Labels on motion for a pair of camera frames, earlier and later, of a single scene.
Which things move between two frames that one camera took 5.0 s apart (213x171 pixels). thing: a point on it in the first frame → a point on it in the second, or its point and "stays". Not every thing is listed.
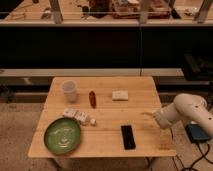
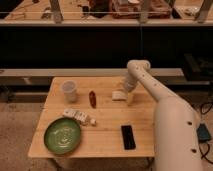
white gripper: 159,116 → 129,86
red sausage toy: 92,97 stays
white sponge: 120,95 stays
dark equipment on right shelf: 197,68 stays
